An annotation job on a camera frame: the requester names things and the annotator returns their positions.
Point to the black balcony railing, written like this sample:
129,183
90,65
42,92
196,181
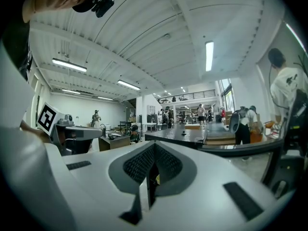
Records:
192,95

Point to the flat wooden box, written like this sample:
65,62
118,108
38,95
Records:
192,126

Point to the person's black printed t-shirt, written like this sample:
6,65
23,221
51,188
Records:
16,40

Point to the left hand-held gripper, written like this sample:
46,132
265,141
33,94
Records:
47,117

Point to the black head-mounted camera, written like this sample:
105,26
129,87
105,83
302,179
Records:
104,5

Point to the grey backpack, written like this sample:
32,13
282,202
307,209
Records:
234,124

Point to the long ceiling tube light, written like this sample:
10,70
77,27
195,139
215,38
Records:
71,91
128,85
209,56
69,65

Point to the brown wooden desk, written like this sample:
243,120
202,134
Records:
115,142

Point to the small black object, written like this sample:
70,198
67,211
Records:
183,133

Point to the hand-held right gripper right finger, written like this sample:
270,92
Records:
207,201

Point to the black framed table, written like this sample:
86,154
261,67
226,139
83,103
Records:
240,148

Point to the orange chair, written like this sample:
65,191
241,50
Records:
260,135

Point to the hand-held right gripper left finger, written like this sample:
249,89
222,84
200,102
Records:
96,177

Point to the person's left forearm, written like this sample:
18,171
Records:
33,131

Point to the black glossy table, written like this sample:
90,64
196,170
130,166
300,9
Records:
173,135

